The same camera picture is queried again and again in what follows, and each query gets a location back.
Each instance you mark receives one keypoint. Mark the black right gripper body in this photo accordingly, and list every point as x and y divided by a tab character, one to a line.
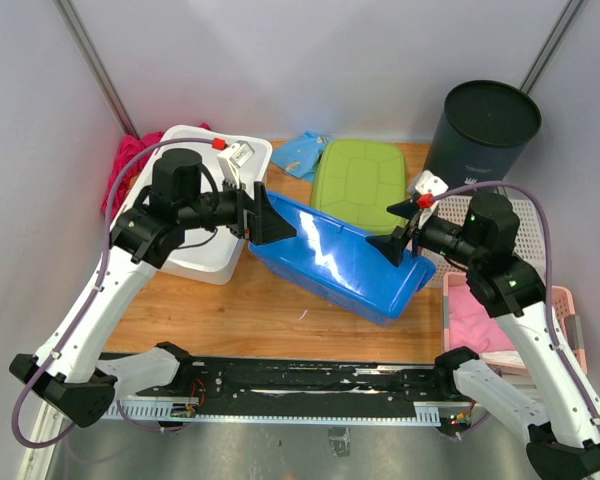
445	238

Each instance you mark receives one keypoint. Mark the green plastic basin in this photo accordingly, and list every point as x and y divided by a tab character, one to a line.
356	180

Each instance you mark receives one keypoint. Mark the large dark blue cylindrical container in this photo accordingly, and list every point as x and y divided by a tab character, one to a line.
484	127

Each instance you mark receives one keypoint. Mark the magenta object behind bins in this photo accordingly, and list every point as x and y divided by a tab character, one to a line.
128	148

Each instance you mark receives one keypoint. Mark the white slotted cable duct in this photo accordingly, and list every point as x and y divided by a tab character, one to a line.
170	411

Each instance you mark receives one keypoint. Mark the pink towel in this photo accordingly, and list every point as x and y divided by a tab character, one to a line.
471	326

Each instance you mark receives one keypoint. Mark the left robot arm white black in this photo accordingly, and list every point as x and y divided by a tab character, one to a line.
67	371

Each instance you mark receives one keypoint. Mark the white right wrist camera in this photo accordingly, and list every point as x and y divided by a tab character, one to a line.
427	185

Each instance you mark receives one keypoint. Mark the pink perforated basket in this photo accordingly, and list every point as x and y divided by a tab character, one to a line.
510	361

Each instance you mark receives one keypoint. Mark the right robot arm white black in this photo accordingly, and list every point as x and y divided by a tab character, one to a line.
561	432

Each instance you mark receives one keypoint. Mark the blue plastic bin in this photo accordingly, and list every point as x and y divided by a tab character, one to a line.
332	260

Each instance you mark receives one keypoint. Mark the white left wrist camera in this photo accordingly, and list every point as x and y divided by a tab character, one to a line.
232	159

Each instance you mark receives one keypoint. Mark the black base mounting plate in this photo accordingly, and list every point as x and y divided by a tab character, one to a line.
231	385

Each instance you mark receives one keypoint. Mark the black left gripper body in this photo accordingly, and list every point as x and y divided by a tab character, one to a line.
227	208

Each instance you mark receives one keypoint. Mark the blue printed cloth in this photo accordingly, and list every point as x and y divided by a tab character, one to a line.
300	157

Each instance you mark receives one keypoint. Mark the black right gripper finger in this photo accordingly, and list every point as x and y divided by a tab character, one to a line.
392	245
409	210

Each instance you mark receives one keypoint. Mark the white perforated plastic basket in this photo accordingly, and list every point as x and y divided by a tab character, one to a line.
529	240

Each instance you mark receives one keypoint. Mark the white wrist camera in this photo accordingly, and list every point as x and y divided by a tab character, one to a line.
232	159
427	185

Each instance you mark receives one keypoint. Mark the white plastic tub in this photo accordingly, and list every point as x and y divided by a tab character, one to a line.
206	257

